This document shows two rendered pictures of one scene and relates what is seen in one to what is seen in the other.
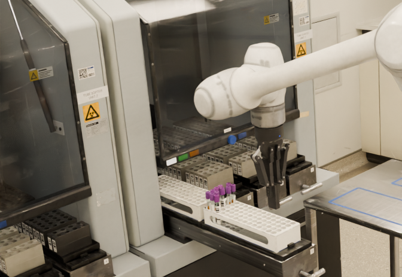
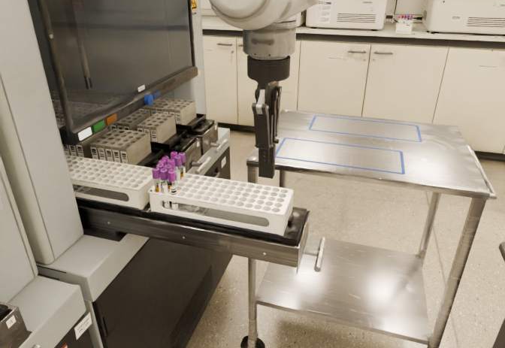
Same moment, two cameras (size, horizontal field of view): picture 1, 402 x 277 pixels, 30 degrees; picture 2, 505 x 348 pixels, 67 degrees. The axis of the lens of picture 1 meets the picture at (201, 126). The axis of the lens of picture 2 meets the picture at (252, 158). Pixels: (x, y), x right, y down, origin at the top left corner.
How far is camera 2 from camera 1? 1.43 m
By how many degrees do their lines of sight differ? 33
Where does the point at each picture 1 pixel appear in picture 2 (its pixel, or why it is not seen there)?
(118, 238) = (19, 264)
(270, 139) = (281, 77)
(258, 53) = not seen: outside the picture
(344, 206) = (294, 158)
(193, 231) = (134, 223)
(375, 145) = not seen: hidden behind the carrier
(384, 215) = (343, 161)
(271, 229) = (265, 204)
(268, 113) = (284, 32)
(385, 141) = not seen: hidden behind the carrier
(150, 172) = (54, 152)
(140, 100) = (22, 36)
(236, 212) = (199, 189)
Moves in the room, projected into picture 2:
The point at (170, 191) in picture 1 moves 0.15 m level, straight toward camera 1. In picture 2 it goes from (83, 175) to (104, 204)
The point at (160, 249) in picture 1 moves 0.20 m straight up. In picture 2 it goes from (87, 258) to (67, 176)
